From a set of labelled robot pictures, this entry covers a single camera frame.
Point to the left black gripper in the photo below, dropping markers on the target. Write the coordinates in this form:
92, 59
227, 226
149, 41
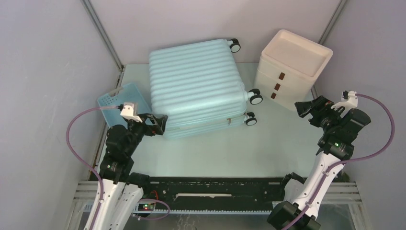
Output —
151, 129

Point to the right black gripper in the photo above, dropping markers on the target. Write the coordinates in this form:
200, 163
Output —
321, 106

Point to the light blue ribbed suitcase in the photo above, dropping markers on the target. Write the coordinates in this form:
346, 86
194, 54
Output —
198, 86

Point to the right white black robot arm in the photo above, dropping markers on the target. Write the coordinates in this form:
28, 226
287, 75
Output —
341, 122

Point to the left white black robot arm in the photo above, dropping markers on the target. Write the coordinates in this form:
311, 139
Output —
120, 187

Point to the blue perforated plastic basket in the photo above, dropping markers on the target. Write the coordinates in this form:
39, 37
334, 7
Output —
128, 93

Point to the cream plastic drawer cabinet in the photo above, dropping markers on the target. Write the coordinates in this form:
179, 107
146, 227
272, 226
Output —
288, 68

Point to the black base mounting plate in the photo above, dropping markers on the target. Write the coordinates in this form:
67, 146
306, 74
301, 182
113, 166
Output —
223, 194

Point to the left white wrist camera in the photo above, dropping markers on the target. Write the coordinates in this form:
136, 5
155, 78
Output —
128, 112

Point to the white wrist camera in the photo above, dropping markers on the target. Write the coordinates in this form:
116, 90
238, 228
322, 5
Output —
128, 112
349, 100

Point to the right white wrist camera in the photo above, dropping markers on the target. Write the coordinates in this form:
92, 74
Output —
349, 100

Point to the aluminium frame rail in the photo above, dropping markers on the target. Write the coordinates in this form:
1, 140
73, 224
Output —
341, 208

